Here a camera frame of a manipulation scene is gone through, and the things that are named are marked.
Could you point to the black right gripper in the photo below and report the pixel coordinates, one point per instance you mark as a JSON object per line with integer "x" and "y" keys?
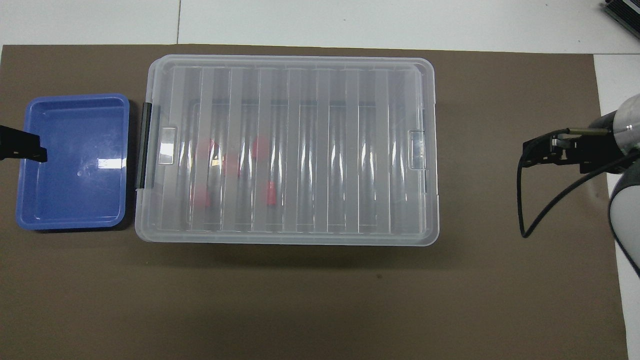
{"x": 597, "y": 150}

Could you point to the red block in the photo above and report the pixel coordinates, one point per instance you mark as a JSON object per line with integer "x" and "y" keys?
{"x": 200, "y": 196}
{"x": 270, "y": 194}
{"x": 260, "y": 146}
{"x": 205, "y": 147}
{"x": 231, "y": 164}

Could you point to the clear ribbed box lid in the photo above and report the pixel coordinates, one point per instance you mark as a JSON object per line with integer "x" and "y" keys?
{"x": 320, "y": 80}

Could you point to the blue plastic tray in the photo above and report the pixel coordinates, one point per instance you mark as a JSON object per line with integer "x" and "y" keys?
{"x": 75, "y": 205}

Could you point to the clear plastic storage box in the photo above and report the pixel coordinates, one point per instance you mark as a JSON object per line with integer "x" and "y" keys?
{"x": 300, "y": 239}

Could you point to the black finned device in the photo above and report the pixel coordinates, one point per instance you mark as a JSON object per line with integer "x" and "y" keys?
{"x": 625, "y": 12}

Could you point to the brown table mat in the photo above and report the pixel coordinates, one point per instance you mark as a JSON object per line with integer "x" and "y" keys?
{"x": 320, "y": 300}

